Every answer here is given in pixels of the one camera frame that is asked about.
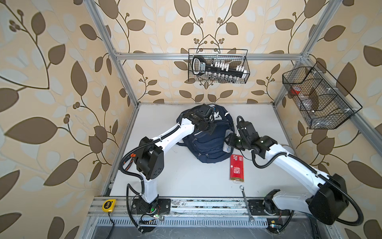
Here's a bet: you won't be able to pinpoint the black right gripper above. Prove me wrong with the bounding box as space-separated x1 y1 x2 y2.
224 132 250 150

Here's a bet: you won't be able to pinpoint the clear plastic box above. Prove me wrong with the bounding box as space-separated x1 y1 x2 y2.
223 129 235 153

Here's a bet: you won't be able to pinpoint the navy blue school backpack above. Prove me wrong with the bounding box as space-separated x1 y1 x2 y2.
177 104 235 163

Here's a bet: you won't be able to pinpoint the red book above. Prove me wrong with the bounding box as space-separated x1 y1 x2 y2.
229 154 244 182

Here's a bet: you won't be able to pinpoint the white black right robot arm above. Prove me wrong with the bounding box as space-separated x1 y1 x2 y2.
225 116 364 227

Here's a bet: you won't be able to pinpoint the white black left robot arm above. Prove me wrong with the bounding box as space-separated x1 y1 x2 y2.
118 104 216 234

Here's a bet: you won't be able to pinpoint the yellow tape roll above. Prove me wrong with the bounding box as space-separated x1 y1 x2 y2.
283 145 295 155

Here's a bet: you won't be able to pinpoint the orange black pliers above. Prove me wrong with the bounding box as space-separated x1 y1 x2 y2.
122 153 136 171

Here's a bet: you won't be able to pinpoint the red cap clear bottle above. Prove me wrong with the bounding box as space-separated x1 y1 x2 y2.
290 86 310 106

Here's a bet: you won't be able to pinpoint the silver combination wrench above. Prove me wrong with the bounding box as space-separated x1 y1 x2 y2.
239 185 255 225

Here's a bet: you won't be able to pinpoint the yellow tape measure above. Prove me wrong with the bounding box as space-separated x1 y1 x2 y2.
102 199 116 214

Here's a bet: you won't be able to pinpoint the socket set black rail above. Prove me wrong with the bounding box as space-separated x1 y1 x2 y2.
188 54 250 81

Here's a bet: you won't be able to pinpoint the black wire basket back wall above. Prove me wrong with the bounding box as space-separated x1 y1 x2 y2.
188 48 251 84

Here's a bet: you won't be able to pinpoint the black wire basket wall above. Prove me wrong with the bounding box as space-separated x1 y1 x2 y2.
188 48 251 84
282 62 362 129

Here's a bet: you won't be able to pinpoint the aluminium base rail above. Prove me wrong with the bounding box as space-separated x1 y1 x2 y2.
85 197 312 230

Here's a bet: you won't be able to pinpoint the black wire basket right wall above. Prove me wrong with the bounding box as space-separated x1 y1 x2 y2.
282 62 362 129

